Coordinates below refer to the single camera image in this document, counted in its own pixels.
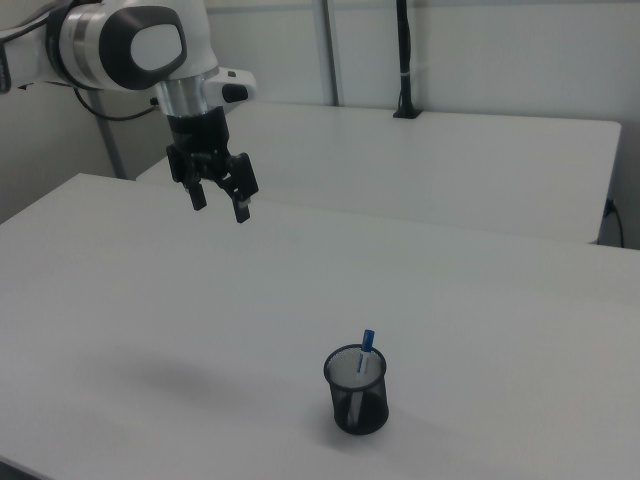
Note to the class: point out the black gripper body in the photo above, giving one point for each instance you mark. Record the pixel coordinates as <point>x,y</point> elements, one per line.
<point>200,135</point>

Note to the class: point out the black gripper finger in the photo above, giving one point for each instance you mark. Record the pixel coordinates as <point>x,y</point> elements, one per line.
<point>242,210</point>
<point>198,197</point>

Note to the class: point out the blue capped white marker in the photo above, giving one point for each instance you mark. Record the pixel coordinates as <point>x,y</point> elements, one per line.
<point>367,342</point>

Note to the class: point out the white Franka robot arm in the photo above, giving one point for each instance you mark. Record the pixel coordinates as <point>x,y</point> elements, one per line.
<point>125,45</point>

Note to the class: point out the white side table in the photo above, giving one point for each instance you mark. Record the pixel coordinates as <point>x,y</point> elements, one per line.
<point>425,165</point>

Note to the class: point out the black mesh pen cup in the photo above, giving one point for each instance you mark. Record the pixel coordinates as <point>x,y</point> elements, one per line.
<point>370,410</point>

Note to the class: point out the grey partition end post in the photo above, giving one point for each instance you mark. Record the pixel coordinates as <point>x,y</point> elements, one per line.
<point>111,145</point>

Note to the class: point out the grey partition corner post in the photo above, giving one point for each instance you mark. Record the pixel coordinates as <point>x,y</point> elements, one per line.
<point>330,50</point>

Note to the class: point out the black camera pole with base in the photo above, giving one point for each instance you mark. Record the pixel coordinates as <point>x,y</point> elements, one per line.
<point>405,60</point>

